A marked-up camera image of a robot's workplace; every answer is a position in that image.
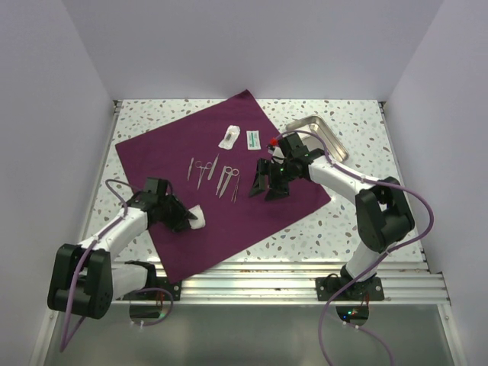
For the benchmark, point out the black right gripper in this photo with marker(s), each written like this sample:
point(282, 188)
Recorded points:
point(263, 168)

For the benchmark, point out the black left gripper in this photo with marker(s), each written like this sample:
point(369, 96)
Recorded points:
point(180, 210)

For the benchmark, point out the stainless steel tray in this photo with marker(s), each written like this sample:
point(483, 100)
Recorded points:
point(316, 124)

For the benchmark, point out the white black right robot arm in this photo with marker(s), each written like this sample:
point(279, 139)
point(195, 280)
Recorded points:
point(383, 215)

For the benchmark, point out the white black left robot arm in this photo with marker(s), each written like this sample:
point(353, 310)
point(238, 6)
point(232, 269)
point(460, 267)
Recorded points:
point(84, 281)

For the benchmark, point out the steel surgical scissors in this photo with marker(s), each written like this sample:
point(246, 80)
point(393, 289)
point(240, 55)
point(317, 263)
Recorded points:
point(231, 172)

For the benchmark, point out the clear blister pack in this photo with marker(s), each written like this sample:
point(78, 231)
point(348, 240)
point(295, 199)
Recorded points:
point(230, 137)

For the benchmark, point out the thin steel tweezers right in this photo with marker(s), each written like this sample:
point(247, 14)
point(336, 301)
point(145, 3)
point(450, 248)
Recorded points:
point(235, 190)

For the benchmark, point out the green white suture packet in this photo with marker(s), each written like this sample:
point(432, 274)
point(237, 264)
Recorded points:
point(253, 140)

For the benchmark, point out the steel forceps with rings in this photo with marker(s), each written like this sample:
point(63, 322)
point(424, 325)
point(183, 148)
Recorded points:
point(203, 168)

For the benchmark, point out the steel tweezers upper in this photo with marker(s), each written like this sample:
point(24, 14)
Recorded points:
point(213, 166)

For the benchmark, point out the purple cloth mat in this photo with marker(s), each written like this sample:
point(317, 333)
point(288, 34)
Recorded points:
point(230, 228)

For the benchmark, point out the steel probe handle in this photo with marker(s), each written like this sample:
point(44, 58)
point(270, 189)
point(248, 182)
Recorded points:
point(222, 175)

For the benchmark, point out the short steel scalpel handle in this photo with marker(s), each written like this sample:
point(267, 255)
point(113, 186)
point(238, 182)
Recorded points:
point(191, 166)

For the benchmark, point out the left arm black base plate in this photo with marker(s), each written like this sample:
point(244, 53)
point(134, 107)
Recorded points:
point(169, 286)

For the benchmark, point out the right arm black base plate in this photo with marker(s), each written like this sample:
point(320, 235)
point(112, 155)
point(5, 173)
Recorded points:
point(328, 288)

